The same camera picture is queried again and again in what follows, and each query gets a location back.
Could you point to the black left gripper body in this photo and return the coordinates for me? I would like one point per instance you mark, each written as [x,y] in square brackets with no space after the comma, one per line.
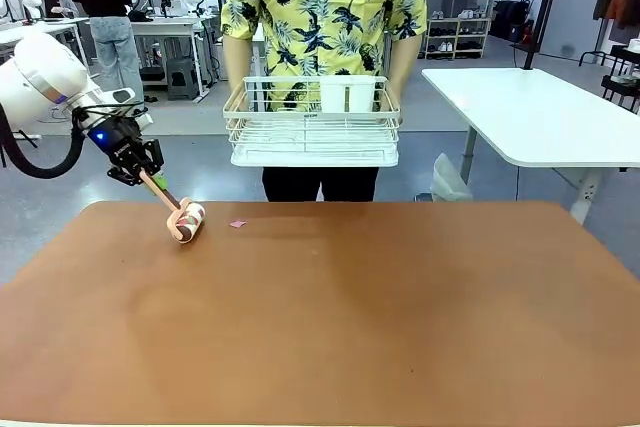
[117,144]

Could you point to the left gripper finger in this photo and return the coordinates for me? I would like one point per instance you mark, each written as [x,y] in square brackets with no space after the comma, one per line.
[154,157]
[122,176]

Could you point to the person's right forearm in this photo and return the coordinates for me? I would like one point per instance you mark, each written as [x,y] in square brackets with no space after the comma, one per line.
[239,59]

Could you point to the person's left forearm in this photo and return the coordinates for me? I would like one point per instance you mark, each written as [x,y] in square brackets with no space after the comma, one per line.
[404,59]

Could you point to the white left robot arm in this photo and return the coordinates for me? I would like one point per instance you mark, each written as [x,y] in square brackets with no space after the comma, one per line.
[45,72]

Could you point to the person's right hand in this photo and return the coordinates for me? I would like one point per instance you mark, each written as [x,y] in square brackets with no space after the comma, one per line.
[236,93]

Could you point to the person's left hand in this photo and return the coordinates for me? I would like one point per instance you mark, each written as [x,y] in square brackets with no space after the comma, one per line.
[393,92]

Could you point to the grey step stool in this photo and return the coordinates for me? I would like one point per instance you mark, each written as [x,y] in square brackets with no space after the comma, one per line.
[181,78]

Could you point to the pink paper scrap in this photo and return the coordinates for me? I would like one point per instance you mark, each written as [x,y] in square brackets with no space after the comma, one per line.
[237,223]

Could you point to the white background desk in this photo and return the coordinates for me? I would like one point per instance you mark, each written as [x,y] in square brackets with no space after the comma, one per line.
[170,27]

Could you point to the standing person in black top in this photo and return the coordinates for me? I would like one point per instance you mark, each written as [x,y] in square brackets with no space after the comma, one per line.
[105,12]

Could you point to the person's black trousers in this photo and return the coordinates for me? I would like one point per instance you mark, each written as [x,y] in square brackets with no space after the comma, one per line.
[320,184]

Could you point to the white utensil holder cup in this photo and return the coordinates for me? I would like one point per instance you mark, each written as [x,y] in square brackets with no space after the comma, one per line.
[347,92]

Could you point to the mannequin in yellow pineapple shirt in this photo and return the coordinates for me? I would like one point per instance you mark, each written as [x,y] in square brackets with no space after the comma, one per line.
[320,12]

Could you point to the clear plastic bag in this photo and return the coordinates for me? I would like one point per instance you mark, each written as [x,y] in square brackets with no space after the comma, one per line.
[450,181]

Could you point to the wooden shoe rack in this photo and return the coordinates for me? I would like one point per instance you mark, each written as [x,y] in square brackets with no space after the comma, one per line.
[457,38]

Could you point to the white table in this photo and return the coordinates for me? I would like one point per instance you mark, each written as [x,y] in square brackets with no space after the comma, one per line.
[530,112]

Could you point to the black backpack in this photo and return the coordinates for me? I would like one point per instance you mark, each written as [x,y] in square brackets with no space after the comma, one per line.
[520,19]

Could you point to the black stand pole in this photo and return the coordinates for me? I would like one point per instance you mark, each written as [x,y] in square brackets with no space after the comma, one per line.
[542,7]

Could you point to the white power strip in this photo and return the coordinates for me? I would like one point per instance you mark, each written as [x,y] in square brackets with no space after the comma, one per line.
[590,192]

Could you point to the black storage shelf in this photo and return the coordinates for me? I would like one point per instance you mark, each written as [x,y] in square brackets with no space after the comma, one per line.
[622,79]

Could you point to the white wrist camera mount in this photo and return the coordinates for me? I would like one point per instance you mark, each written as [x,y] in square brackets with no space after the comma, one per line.
[122,96]

